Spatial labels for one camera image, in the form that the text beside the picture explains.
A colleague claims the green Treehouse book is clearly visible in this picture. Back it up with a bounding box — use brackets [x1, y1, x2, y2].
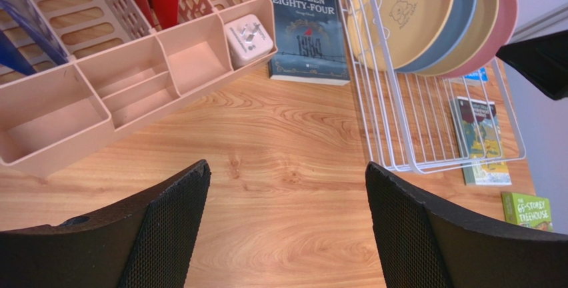
[501, 192, 554, 232]

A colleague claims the white power adapter cube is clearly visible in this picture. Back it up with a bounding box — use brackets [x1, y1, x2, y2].
[224, 14, 274, 69]

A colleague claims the Brideshead Revisited paperback book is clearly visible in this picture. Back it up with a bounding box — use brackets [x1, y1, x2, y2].
[451, 97, 512, 187]

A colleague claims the blue folder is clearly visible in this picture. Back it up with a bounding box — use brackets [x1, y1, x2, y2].
[1, 0, 68, 76]

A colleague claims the pink plastic file organizer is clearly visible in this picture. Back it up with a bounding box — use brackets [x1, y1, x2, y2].
[1, 0, 275, 178]

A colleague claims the pink plate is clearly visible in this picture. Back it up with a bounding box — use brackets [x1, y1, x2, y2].
[441, 0, 519, 79]

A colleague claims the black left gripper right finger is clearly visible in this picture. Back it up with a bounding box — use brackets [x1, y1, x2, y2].
[365, 162, 567, 287]

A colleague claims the blue plate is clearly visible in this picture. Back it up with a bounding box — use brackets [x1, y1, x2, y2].
[397, 0, 477, 73]

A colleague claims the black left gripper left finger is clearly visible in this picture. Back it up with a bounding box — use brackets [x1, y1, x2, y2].
[1, 160, 211, 287]

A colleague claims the blue Treehouse book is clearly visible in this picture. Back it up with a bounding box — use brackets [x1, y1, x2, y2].
[449, 67, 488, 87]

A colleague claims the white wire dish rack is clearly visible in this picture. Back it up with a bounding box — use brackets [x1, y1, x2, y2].
[335, 0, 527, 175]

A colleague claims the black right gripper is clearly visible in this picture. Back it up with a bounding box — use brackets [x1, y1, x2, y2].
[496, 30, 567, 101]

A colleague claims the Nineteen Eighty-Four dark book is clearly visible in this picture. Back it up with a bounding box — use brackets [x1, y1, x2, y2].
[269, 0, 350, 86]

